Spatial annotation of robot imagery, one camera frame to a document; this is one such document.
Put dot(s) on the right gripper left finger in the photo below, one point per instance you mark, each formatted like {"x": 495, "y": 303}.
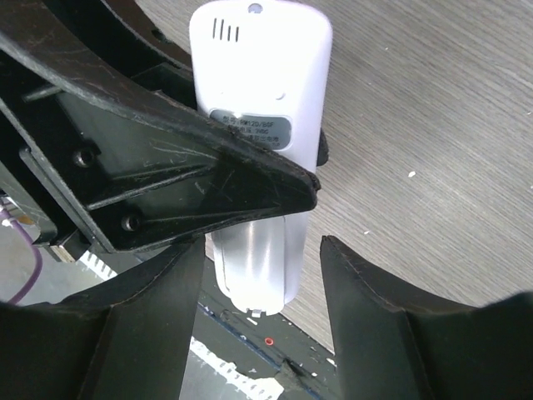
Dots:
{"x": 126, "y": 338}

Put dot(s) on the white battery cover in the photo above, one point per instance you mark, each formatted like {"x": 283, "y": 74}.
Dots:
{"x": 249, "y": 261}

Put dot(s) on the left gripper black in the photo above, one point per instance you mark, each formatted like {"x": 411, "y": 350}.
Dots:
{"x": 102, "y": 144}

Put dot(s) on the white remote control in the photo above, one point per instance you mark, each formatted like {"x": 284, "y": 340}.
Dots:
{"x": 261, "y": 67}

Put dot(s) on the slotted cable duct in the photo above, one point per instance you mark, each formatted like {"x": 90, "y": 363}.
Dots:
{"x": 231, "y": 355}

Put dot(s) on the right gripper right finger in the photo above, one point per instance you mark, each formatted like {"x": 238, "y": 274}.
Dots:
{"x": 393, "y": 340}

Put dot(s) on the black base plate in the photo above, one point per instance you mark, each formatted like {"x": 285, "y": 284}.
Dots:
{"x": 309, "y": 369}

